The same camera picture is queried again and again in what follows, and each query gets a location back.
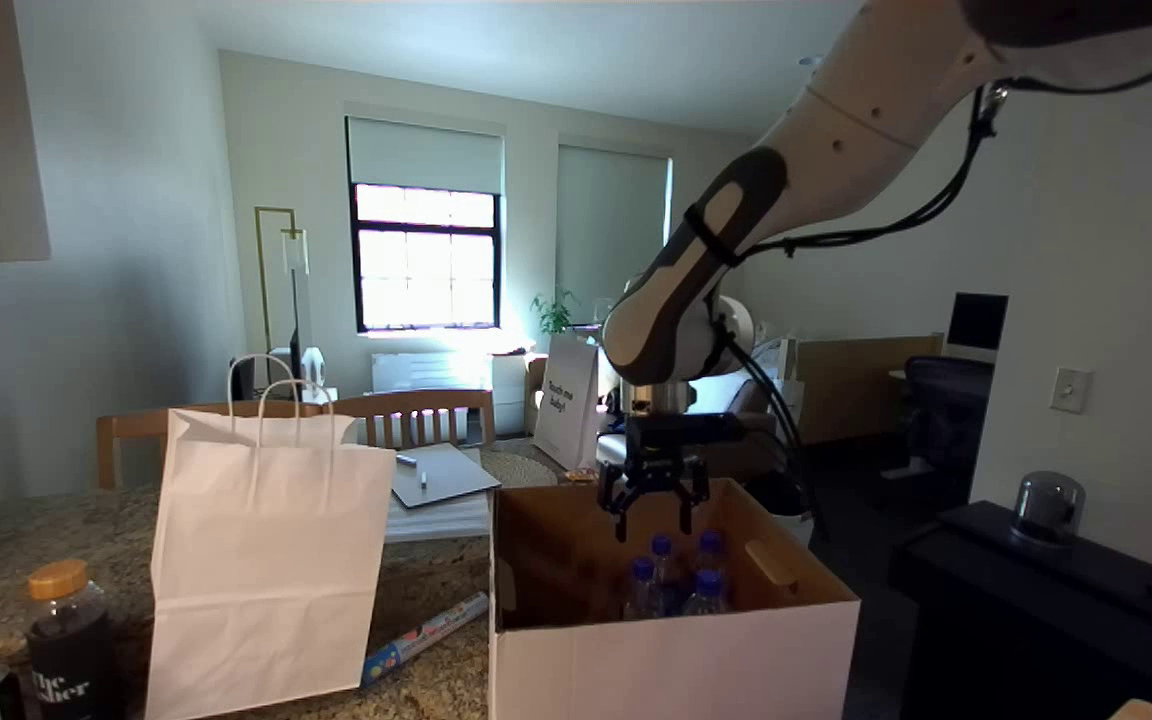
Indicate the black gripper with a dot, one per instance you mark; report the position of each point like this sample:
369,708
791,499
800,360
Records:
659,471

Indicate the clear bottle blue cap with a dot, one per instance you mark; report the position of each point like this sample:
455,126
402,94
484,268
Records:
704,590
710,547
663,548

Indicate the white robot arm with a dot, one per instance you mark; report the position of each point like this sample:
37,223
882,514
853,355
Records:
857,121

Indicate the purple item in box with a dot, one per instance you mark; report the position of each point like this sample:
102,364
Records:
643,586

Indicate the big cardboard box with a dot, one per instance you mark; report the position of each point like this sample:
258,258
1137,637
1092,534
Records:
669,653

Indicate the brown cardboard box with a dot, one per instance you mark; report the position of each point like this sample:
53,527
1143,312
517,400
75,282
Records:
863,387

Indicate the small clear bottle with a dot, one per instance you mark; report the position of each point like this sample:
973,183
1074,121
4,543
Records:
314,377

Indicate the dark bottle orange cap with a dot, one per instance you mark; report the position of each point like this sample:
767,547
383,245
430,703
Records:
64,646

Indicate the white printed paper bag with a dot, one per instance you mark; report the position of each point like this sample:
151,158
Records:
571,400

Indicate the grey notebook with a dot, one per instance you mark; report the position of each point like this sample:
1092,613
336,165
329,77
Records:
451,476

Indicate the green house plant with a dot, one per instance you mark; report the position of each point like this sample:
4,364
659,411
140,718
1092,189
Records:
553,312

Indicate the wooden chair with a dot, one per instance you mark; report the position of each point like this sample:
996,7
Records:
129,432
420,411

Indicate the blue white long packet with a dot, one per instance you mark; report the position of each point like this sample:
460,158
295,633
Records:
420,637

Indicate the white radiator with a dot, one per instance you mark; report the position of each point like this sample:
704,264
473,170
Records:
430,368

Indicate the grey roller blind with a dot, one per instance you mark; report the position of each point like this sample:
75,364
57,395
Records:
608,227

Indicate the black framed window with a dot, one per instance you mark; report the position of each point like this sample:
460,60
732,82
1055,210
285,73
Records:
425,263

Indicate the black monitor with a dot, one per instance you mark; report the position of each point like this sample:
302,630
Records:
978,320

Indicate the glass mug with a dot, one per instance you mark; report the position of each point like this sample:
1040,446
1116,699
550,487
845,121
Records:
1046,505

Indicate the white paper shopping bag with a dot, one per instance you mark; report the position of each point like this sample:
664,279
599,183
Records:
262,563

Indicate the black table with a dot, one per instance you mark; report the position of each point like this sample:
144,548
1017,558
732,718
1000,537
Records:
1040,613

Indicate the white roller blind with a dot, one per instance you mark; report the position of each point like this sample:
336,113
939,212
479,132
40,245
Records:
420,154

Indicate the white light switch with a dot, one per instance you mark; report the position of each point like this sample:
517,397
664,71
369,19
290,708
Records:
1069,388

